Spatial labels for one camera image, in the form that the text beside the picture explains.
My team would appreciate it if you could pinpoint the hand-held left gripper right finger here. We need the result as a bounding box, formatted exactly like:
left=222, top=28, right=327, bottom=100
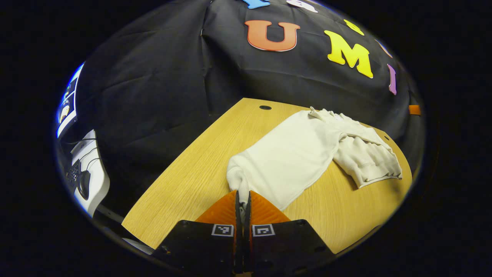
left=243, top=190, right=335, bottom=274

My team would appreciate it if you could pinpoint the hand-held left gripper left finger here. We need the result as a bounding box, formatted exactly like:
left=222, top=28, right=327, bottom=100
left=152, top=190, right=243, bottom=274

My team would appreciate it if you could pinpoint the cream sweatshirt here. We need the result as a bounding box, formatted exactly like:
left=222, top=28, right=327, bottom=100
left=226, top=107, right=403, bottom=212

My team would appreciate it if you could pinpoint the white desk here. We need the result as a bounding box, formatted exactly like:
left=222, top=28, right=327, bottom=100
left=70, top=130, right=111, bottom=217

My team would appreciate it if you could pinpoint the black computer mouse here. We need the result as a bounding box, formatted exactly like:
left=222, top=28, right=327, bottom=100
left=78, top=170, right=91, bottom=200

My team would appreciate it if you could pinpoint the black keyboard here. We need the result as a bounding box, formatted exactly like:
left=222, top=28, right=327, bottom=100
left=66, top=159, right=82, bottom=186

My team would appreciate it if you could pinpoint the black backdrop cloth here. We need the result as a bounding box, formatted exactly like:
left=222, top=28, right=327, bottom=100
left=73, top=0, right=425, bottom=216

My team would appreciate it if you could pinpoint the computer monitor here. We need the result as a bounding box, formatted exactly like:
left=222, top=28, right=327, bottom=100
left=56, top=63, right=85, bottom=138

